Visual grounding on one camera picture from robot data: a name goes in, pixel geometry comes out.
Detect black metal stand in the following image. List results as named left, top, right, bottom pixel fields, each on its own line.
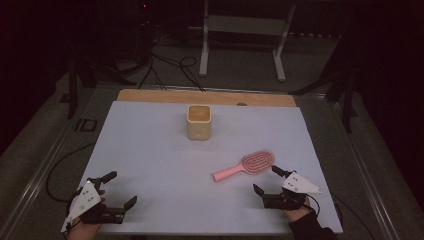
left=288, top=31, right=361, bottom=134
left=66, top=39, right=101, bottom=120

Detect metal floor rail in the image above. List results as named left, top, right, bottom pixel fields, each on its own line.
left=328, top=99, right=406, bottom=240
left=0, top=87, right=101, bottom=236

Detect person's right hand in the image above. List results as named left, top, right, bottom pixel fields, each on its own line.
left=283, top=195, right=313, bottom=224

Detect white metal stand frame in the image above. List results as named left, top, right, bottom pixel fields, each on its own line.
left=198, top=0, right=298, bottom=83

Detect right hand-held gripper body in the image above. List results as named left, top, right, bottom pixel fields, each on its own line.
left=261, top=170, right=324, bottom=212

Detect pink hairbrush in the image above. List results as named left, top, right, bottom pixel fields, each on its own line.
left=212, top=150, right=276, bottom=183

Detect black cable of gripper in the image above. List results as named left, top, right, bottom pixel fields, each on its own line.
left=45, top=142, right=97, bottom=204
left=303, top=194, right=378, bottom=240

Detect black floor plate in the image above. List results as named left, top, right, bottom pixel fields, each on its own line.
left=73, top=117, right=99, bottom=133

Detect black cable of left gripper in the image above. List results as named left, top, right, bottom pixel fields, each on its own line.
left=45, top=142, right=97, bottom=204

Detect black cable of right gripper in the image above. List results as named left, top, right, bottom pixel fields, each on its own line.
left=303, top=194, right=378, bottom=240

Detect white table mat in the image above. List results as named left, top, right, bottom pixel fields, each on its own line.
left=78, top=100, right=344, bottom=236

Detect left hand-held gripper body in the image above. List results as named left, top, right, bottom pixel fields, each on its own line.
left=60, top=178, right=127, bottom=233

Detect beige square cup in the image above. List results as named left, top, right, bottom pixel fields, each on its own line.
left=186, top=104, right=213, bottom=142

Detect black floor cables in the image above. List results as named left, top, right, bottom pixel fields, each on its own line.
left=137, top=31, right=207, bottom=93

